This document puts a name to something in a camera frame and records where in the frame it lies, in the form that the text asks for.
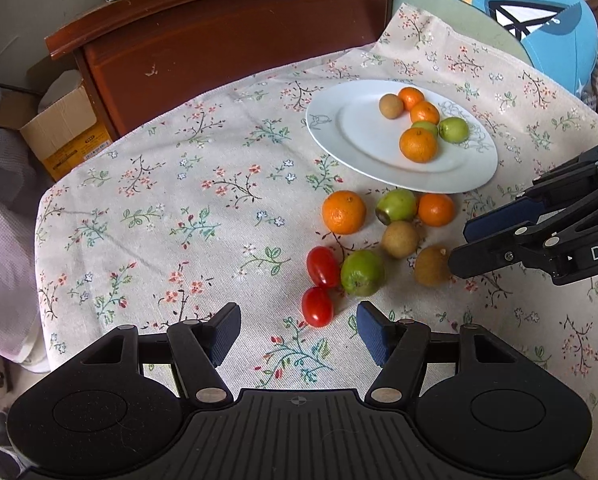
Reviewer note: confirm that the white packing sheet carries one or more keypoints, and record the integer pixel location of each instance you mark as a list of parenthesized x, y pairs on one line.
[(61, 90)]

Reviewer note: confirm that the floral tablecloth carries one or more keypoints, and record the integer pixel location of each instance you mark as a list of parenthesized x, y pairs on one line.
[(179, 200)]

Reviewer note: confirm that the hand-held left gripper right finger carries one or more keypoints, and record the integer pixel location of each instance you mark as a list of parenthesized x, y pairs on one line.
[(374, 335)]

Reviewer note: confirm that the brown longan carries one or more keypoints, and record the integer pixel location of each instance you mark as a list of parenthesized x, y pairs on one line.
[(430, 267), (391, 106), (400, 240)]

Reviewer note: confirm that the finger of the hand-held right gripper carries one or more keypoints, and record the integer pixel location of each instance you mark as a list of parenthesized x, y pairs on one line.
[(484, 257), (504, 217)]

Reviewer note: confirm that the green jujube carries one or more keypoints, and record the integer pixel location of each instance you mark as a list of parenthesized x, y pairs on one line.
[(398, 205), (426, 126), (453, 129), (362, 273)]

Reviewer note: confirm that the pale green sheet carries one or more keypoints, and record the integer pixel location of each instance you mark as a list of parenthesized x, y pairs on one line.
[(449, 15)]

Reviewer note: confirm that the purple gingham cloth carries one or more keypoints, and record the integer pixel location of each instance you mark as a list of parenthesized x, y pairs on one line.
[(4, 220)]

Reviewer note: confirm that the white round base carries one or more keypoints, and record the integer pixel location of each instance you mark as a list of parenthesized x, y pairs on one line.
[(34, 357)]

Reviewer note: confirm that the white plate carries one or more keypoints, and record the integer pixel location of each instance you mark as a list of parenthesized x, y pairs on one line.
[(364, 150)]

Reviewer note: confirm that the red cherry tomato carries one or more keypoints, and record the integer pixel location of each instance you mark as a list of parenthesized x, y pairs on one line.
[(323, 267), (317, 307)]

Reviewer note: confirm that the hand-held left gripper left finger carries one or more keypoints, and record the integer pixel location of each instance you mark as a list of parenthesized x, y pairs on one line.
[(224, 335)]

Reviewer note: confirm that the orange mandarin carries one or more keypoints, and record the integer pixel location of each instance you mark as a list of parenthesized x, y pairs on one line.
[(418, 145), (411, 98), (425, 113), (436, 209), (344, 212)]

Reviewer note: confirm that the brown wooden headboard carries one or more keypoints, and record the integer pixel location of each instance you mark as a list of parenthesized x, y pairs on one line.
[(219, 45)]

